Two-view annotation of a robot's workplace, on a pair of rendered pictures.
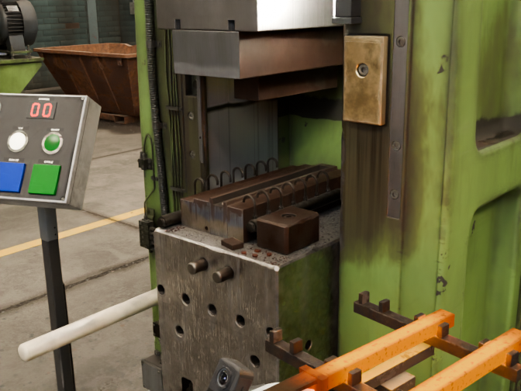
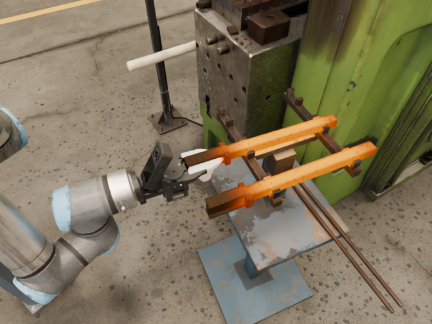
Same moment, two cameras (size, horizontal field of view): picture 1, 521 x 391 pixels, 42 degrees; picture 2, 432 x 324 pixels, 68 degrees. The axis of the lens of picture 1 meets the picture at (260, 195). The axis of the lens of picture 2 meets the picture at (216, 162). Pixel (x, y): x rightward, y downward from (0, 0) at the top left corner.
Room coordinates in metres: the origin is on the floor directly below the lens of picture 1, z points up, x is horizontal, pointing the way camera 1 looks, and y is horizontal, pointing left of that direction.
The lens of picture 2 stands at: (0.35, -0.20, 1.49)
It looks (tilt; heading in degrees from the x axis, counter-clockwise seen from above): 50 degrees down; 17
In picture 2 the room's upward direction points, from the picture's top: straight up
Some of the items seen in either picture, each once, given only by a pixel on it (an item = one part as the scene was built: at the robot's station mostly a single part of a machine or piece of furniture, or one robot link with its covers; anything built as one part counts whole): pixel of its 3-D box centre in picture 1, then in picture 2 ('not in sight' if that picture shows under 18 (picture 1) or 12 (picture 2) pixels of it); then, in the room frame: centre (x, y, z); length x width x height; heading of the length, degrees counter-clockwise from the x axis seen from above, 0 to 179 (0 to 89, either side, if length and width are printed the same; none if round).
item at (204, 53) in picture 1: (269, 47); not in sight; (1.62, -0.03, 1.32); 0.42 x 0.20 x 0.10; 139
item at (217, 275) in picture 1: (222, 275); (222, 50); (1.33, 0.08, 0.87); 0.04 x 0.03 x 0.03; 139
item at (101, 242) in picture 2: not in sight; (93, 231); (0.61, 0.19, 0.78); 0.12 x 0.09 x 0.12; 161
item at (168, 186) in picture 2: not in sight; (160, 180); (0.73, 0.05, 0.89); 0.12 x 0.08 x 0.09; 129
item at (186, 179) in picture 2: not in sight; (187, 173); (0.75, -0.01, 0.91); 0.09 x 0.05 x 0.02; 126
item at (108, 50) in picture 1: (119, 82); not in sight; (8.61, 1.75, 0.43); 1.89 x 1.20 x 0.85; 49
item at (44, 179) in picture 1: (45, 179); not in sight; (1.63, 0.53, 1.01); 0.07 x 0.05 x 0.07; 74
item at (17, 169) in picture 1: (10, 177); not in sight; (1.65, 0.62, 1.01); 0.07 x 0.05 x 0.07; 74
